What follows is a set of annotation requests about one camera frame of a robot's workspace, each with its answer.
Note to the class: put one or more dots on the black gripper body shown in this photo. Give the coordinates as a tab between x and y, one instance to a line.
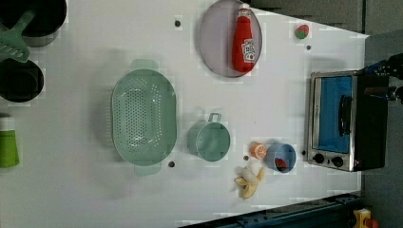
393	67

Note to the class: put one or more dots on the silver black toaster oven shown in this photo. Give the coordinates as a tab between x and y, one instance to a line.
347	121

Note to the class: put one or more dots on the toy strawberry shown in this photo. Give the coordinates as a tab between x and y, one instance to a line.
302	32

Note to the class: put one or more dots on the blue cup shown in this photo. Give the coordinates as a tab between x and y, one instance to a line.
281	151

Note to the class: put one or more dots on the red toy in cup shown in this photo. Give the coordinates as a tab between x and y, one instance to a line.
280	165

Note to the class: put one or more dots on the red ketchup bottle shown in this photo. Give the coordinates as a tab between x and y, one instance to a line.
243	50

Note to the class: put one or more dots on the yellow red clamp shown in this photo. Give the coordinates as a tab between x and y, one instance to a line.
364	219

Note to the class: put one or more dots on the toy orange slice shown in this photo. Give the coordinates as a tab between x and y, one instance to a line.
258	150

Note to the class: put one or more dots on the grey round plate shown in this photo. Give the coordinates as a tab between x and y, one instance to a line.
216	34

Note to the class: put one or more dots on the toy peeled banana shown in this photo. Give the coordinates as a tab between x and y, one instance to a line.
249	181

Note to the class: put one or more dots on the green measuring cup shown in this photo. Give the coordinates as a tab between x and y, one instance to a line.
209	140

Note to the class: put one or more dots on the green plastic colander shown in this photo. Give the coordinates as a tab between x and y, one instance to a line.
143	117

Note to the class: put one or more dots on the steel pot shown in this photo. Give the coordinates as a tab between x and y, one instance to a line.
43	29

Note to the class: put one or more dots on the black round pot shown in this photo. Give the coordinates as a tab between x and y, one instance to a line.
20	82

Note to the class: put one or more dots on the green slotted spatula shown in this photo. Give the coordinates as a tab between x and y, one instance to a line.
12	44

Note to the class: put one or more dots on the blue metal table frame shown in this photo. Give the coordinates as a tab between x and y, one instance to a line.
332	212

